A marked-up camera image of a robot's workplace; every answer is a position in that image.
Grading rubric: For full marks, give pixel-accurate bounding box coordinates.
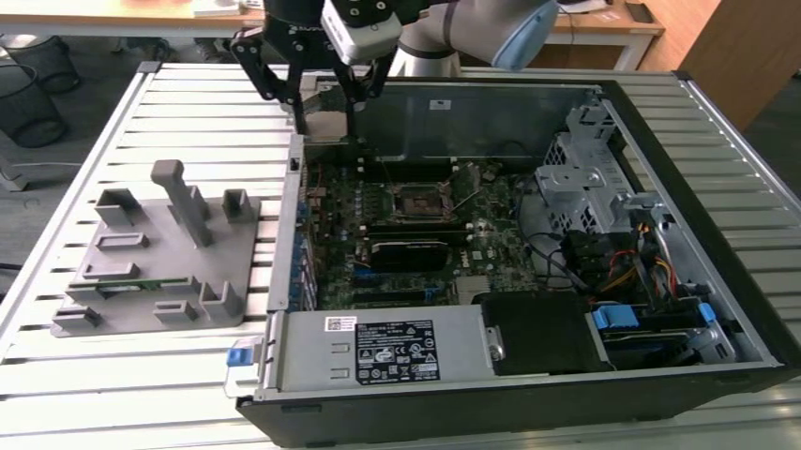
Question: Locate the green RAM stick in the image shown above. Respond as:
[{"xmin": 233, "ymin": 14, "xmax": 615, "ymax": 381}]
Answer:
[{"xmin": 69, "ymin": 276, "xmax": 193, "ymax": 294}]

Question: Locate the white box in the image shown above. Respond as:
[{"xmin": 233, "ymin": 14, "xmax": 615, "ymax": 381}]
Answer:
[{"xmin": 193, "ymin": 0, "xmax": 244, "ymax": 19}]

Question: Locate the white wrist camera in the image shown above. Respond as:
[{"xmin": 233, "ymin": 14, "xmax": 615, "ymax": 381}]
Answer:
[{"xmin": 321, "ymin": 0, "xmax": 404, "ymax": 65}]

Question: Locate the yellow red wire bundle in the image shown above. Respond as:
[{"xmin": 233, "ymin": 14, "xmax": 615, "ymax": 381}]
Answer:
[{"xmin": 604, "ymin": 222, "xmax": 684, "ymax": 294}]

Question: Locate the black graphics card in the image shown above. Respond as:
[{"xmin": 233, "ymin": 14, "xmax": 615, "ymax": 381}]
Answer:
[{"xmin": 369, "ymin": 240, "xmax": 452, "ymax": 274}]

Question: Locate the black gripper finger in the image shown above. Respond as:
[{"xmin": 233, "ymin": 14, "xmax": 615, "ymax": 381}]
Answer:
[
  {"xmin": 230, "ymin": 27, "xmax": 310, "ymax": 135},
  {"xmin": 330, "ymin": 55, "xmax": 396, "ymax": 142}
]

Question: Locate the silver metal drive cage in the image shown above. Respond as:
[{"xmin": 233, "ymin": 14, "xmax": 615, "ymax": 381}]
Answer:
[{"xmin": 535, "ymin": 105, "xmax": 637, "ymax": 235}]

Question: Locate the grey parts rack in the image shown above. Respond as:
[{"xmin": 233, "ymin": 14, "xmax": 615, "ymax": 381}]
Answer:
[{"xmin": 47, "ymin": 158, "xmax": 262, "ymax": 338}]

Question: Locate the metal socket cover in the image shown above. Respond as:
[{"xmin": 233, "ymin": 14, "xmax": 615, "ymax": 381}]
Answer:
[{"xmin": 445, "ymin": 159, "xmax": 485, "ymax": 201}]

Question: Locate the blue disk carrier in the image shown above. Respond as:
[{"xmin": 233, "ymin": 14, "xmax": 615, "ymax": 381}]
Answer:
[{"xmin": 591, "ymin": 302, "xmax": 640, "ymax": 334}]

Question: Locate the silver power supply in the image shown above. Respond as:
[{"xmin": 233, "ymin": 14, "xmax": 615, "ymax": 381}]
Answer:
[{"xmin": 269, "ymin": 308, "xmax": 503, "ymax": 393}]

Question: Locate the black disk drive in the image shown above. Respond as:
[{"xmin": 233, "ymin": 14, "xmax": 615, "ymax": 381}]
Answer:
[{"xmin": 604, "ymin": 327, "xmax": 703, "ymax": 369}]

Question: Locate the silver chipset heat sink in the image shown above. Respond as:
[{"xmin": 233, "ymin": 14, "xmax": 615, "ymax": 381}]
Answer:
[{"xmin": 455, "ymin": 276, "xmax": 496, "ymax": 306}]

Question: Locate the black wire mesh bin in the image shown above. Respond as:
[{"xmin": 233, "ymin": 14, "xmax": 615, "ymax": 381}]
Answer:
[
  {"xmin": 0, "ymin": 35, "xmax": 83, "ymax": 95},
  {"xmin": 0, "ymin": 63, "xmax": 69, "ymax": 149}
]

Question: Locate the black PC case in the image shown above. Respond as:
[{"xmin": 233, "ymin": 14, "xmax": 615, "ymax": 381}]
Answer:
[{"xmin": 234, "ymin": 72, "xmax": 801, "ymax": 449}]

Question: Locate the green motherboard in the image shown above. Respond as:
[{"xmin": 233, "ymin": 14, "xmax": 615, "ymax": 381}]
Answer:
[{"xmin": 298, "ymin": 161, "xmax": 547, "ymax": 310}]

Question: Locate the wooden cabinet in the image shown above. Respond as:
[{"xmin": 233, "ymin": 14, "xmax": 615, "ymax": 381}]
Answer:
[{"xmin": 641, "ymin": 0, "xmax": 801, "ymax": 132}]

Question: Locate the blue case latch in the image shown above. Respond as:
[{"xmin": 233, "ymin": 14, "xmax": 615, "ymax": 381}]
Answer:
[{"xmin": 229, "ymin": 339, "xmax": 262, "ymax": 369}]

